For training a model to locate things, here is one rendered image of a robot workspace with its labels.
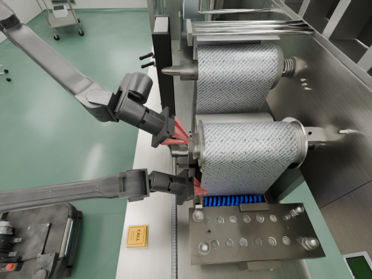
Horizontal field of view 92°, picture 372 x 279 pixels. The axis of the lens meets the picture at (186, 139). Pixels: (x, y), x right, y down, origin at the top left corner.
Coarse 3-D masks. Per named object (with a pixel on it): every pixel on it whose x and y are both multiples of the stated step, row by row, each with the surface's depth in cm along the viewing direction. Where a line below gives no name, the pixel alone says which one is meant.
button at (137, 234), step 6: (132, 228) 68; (138, 228) 68; (144, 228) 68; (132, 234) 66; (138, 234) 66; (144, 234) 66; (126, 240) 65; (132, 240) 65; (138, 240) 65; (144, 240) 65; (126, 246) 64; (132, 246) 64; (138, 246) 65; (144, 246) 65
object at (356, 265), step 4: (348, 260) 41; (352, 260) 40; (356, 260) 39; (360, 260) 39; (364, 260) 38; (352, 264) 40; (356, 264) 39; (360, 264) 39; (364, 264) 38; (352, 268) 41; (356, 268) 40; (360, 268) 39; (364, 268) 38; (368, 268) 37; (356, 272) 40; (360, 272) 39; (364, 272) 38; (368, 272) 37; (356, 276) 40; (360, 276) 39; (364, 276) 38; (368, 276) 37
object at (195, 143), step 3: (192, 135) 52; (195, 135) 49; (198, 135) 49; (195, 138) 48; (198, 138) 48; (192, 141) 53; (195, 141) 48; (198, 141) 48; (192, 144) 53; (195, 144) 47; (198, 144) 47; (192, 147) 54; (195, 147) 47; (198, 147) 47; (195, 150) 47; (198, 150) 47; (195, 153) 48; (198, 153) 48; (195, 156) 48; (198, 156) 48
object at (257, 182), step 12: (204, 180) 55; (216, 180) 55; (228, 180) 55; (240, 180) 56; (252, 180) 56; (264, 180) 56; (216, 192) 62; (228, 192) 63; (240, 192) 63; (252, 192) 64; (264, 192) 64
